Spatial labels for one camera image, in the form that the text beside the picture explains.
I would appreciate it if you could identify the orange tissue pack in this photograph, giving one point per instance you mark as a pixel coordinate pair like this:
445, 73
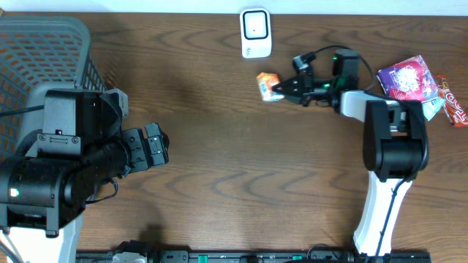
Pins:
266, 82

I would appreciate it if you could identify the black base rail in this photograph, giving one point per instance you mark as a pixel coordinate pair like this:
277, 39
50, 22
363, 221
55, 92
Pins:
136, 251

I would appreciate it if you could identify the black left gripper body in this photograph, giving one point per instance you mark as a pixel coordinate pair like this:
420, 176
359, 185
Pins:
136, 150

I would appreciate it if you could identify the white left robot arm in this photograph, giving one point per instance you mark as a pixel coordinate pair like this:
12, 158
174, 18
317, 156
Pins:
55, 171

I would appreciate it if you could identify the red purple floral tissue pack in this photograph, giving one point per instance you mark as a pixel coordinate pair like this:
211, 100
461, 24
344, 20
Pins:
410, 79

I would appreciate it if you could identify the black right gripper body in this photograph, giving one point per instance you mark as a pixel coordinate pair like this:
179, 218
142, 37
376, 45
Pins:
318, 90

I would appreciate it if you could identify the grey plastic basket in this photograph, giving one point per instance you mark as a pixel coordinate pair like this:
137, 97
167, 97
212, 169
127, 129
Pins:
38, 54

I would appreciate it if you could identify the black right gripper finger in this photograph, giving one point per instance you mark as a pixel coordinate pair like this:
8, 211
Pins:
295, 97
295, 83

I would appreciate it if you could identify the orange brown snack bar wrapper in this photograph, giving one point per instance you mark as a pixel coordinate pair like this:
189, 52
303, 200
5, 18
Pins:
453, 110

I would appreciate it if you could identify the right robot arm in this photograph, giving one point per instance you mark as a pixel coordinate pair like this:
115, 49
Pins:
395, 142

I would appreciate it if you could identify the white barcode scanner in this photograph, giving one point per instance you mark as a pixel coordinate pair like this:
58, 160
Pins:
256, 36

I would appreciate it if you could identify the teal snack packet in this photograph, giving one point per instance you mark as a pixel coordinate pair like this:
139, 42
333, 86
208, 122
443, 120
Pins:
432, 107

